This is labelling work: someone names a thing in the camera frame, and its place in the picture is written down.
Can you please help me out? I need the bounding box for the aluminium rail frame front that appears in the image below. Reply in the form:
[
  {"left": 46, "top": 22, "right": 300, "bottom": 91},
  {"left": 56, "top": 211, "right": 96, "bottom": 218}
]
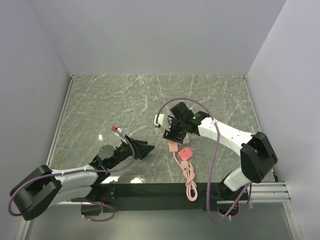
[{"left": 54, "top": 181, "right": 292, "bottom": 206}]

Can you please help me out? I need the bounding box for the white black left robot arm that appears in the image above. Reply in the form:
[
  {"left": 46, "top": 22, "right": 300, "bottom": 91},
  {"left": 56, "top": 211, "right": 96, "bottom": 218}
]
[{"left": 7, "top": 136, "right": 155, "bottom": 221}]

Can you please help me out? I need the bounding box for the aluminium rail left edge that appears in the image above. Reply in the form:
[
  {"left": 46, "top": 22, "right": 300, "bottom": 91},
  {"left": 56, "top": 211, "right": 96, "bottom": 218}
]
[{"left": 45, "top": 74, "right": 75, "bottom": 166}]

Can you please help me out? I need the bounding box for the white square plug adapter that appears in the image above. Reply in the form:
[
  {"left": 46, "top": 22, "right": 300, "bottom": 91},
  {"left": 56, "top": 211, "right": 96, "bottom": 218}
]
[{"left": 182, "top": 134, "right": 190, "bottom": 145}]

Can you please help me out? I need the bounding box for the pink power cord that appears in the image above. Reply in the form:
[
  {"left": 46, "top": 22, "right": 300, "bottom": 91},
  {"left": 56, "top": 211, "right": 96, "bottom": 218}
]
[{"left": 172, "top": 151, "right": 199, "bottom": 202}]

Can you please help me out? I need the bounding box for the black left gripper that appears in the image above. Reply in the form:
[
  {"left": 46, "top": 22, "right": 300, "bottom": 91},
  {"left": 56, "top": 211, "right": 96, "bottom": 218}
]
[{"left": 107, "top": 134, "right": 155, "bottom": 169}]

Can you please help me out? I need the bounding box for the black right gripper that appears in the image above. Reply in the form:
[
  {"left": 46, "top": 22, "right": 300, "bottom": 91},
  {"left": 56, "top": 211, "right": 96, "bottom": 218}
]
[{"left": 163, "top": 115, "right": 187, "bottom": 145}]

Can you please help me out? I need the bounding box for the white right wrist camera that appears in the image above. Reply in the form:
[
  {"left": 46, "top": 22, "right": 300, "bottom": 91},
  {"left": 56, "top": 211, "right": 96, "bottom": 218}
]
[{"left": 154, "top": 114, "right": 171, "bottom": 131}]

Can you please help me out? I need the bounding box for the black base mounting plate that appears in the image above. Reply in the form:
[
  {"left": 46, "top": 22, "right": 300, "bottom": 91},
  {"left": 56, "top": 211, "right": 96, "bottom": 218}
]
[{"left": 70, "top": 182, "right": 251, "bottom": 214}]

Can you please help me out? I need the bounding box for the pink power strip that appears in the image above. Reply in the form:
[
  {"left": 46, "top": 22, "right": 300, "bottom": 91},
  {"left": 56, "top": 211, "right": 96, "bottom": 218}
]
[{"left": 168, "top": 141, "right": 179, "bottom": 153}]

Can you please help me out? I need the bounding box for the red square plug adapter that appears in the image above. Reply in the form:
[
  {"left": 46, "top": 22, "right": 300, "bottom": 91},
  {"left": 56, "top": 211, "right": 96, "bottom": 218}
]
[{"left": 178, "top": 147, "right": 194, "bottom": 161}]

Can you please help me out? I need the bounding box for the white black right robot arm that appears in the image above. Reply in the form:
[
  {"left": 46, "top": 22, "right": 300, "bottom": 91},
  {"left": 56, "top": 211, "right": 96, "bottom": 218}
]
[{"left": 154, "top": 102, "right": 278, "bottom": 200}]

